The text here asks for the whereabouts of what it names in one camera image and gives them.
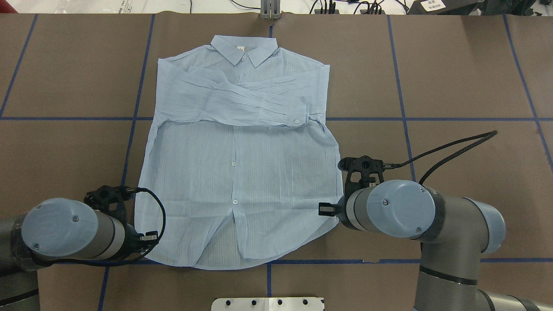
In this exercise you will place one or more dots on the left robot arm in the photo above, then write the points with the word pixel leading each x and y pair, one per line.
pixel 94 232

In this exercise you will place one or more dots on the light blue button shirt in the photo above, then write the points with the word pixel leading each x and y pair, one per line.
pixel 239 154

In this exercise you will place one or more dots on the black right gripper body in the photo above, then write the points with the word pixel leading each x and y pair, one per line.
pixel 327 209

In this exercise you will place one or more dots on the white camera post base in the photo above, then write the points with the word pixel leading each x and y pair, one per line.
pixel 269 304

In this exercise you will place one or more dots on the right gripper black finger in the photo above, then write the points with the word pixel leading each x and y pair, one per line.
pixel 330 209

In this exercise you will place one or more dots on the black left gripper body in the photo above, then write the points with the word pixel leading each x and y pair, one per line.
pixel 148 236

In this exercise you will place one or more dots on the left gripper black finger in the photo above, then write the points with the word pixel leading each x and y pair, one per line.
pixel 149 237

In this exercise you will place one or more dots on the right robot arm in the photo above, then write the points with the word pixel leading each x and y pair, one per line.
pixel 454 232

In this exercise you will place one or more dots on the aluminium frame post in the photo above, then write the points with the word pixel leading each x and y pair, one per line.
pixel 270 9

